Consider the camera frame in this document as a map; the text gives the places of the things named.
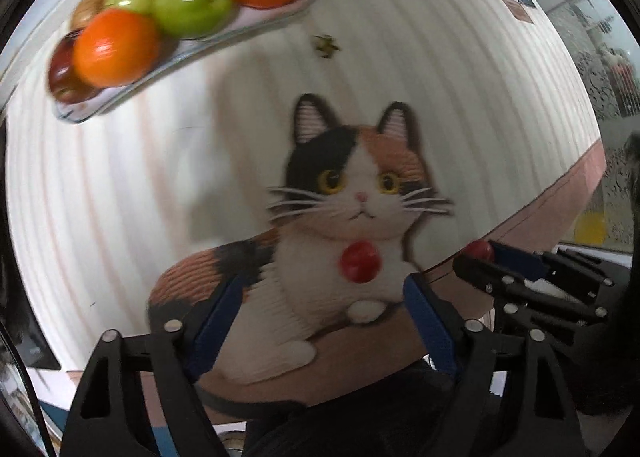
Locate cherry tomato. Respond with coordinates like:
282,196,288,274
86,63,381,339
339,242,383,284
462,239,496,263

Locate striped cat-print table cloth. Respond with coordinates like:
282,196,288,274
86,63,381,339
5,0,608,413

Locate dark red apple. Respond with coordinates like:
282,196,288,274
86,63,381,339
47,37,101,105

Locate oval patterned ceramic plate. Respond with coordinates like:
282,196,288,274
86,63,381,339
50,0,333,125

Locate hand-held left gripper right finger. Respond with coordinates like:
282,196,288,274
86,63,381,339
402,272,586,457

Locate brown square coaster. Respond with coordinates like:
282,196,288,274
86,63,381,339
499,0,536,25

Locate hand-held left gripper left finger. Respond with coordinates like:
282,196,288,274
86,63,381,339
62,274,246,457

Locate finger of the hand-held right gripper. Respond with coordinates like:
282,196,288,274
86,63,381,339
452,254,607,339
490,240,614,289

